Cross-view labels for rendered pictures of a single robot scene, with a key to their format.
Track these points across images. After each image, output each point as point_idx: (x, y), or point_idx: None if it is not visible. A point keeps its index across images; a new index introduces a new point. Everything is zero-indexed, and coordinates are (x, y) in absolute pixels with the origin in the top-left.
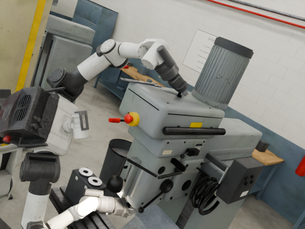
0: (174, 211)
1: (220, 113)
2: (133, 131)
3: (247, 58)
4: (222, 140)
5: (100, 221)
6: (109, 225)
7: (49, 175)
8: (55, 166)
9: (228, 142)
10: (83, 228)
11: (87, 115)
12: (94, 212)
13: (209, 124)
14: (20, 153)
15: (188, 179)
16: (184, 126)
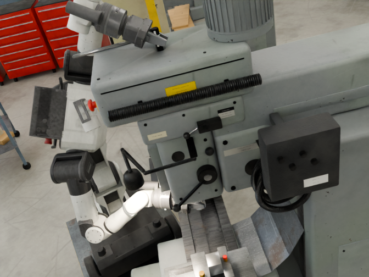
0: (293, 198)
1: (233, 52)
2: None
3: None
4: (297, 84)
5: (212, 211)
6: (221, 215)
7: (74, 176)
8: (78, 165)
9: (322, 84)
10: (185, 220)
11: (83, 104)
12: (208, 199)
13: (214, 77)
14: (104, 144)
15: (251, 158)
16: (155, 98)
